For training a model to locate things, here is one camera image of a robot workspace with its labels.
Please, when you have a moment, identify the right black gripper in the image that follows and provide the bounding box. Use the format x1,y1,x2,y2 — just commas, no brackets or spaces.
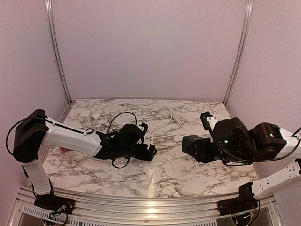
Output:
188,137,251,165

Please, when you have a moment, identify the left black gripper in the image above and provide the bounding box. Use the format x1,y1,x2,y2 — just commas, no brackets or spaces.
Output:
119,143,157,162

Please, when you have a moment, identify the dark green cube adapter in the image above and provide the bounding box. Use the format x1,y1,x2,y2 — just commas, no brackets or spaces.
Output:
182,135,202,157

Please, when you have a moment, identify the white power cord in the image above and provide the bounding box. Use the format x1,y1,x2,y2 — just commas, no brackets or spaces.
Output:
149,106,185,135

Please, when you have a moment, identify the pink triangular power strip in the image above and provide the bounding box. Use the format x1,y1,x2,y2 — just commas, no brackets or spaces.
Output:
60,147,69,153

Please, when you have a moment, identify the white short power strip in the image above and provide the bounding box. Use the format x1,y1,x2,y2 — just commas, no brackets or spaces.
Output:
144,134,154,145

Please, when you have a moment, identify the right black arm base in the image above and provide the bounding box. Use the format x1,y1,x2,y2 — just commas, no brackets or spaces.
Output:
217,182,258,216

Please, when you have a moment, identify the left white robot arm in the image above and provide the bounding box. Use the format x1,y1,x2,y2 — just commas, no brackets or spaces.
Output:
5,109,157,210

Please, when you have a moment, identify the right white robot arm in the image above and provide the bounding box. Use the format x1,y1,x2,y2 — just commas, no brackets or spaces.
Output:
194,112,301,200

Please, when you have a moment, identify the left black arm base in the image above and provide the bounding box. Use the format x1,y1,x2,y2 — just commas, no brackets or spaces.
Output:
34,194,75,214

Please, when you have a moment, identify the white charger left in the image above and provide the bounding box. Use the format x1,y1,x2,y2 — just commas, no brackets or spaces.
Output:
79,110,91,123

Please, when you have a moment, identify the aluminium front table rail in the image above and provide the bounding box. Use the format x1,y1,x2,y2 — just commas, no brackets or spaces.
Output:
7,187,283,226

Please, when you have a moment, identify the right aluminium corner post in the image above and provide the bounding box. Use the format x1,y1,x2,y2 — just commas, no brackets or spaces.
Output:
223,0,253,106

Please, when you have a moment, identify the aluminium corner post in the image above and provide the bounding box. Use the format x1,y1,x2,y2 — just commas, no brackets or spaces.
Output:
223,0,253,106
45,0,72,105

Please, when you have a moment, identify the left aluminium corner post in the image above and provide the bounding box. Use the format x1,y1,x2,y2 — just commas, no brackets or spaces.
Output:
45,0,72,105

